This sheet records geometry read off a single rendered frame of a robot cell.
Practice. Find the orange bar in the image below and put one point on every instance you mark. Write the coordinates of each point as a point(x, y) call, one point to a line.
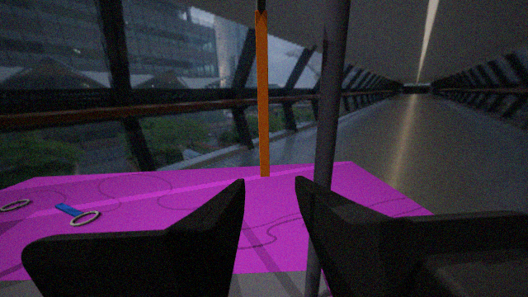
point(262, 86)

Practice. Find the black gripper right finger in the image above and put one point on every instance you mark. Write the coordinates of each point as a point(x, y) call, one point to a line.
point(365, 253)

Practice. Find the blue flat handle with white ring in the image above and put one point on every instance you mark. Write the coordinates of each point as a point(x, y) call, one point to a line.
point(76, 214)

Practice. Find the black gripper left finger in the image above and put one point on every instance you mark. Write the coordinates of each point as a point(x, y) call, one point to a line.
point(193, 257)

